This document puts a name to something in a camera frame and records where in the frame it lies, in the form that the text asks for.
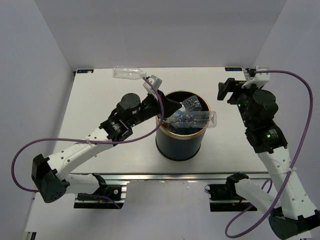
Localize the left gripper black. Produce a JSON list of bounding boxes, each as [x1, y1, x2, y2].
[[128, 89, 182, 128]]

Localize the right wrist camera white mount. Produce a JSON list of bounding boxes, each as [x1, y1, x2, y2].
[[242, 66, 270, 89]]

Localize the right XDOF logo sticker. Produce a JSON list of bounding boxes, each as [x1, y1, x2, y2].
[[224, 67, 243, 72]]

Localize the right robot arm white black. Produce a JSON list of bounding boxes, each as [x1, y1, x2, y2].
[[217, 78, 320, 240]]

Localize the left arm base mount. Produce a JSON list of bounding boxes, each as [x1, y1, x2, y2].
[[73, 173, 125, 210]]

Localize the left XDOF logo sticker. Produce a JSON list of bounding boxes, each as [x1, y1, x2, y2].
[[76, 69, 94, 74]]

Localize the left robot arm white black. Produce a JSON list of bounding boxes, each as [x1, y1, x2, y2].
[[31, 91, 182, 203]]

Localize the bottle white green blue label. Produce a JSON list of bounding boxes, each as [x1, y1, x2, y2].
[[179, 95, 203, 112]]

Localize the clear bottle white blue cap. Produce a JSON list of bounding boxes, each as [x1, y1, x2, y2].
[[112, 66, 147, 80]]

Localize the clear crushed bottle white cap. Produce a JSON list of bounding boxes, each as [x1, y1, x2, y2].
[[164, 111, 217, 128]]

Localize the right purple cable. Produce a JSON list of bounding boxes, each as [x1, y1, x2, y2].
[[224, 69, 314, 238]]

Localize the xdof logo sticker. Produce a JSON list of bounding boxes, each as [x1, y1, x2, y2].
[[224, 67, 243, 72], [76, 69, 94, 74]]

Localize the black round bin gold rim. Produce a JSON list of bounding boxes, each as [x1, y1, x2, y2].
[[155, 90, 211, 161]]

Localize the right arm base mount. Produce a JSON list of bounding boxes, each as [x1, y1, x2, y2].
[[204, 172, 257, 213]]

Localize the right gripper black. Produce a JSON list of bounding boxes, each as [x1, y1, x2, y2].
[[216, 78, 263, 128]]

